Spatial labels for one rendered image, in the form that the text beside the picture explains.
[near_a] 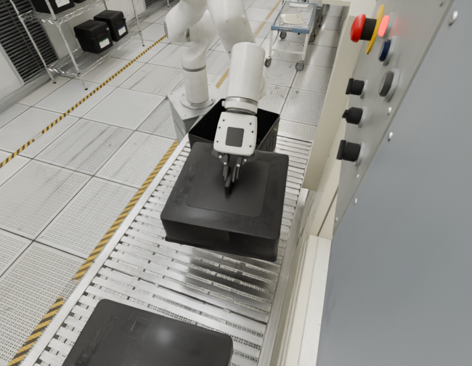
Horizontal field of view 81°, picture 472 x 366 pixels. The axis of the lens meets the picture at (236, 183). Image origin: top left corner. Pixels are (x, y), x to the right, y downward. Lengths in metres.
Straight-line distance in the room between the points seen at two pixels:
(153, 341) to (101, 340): 0.10
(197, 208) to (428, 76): 0.56
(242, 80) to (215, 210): 0.31
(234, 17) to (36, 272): 1.80
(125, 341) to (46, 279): 1.45
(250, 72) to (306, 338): 0.64
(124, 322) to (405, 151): 0.57
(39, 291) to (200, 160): 1.46
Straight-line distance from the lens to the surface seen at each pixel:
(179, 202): 0.70
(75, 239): 2.11
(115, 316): 0.65
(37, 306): 1.99
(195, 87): 1.49
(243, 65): 0.70
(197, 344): 0.60
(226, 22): 0.77
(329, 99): 0.75
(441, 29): 0.22
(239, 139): 0.68
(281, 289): 0.90
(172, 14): 1.35
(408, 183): 0.18
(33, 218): 2.38
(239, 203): 0.68
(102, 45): 3.84
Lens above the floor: 1.59
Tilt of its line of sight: 49 degrees down
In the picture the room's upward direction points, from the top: straight up
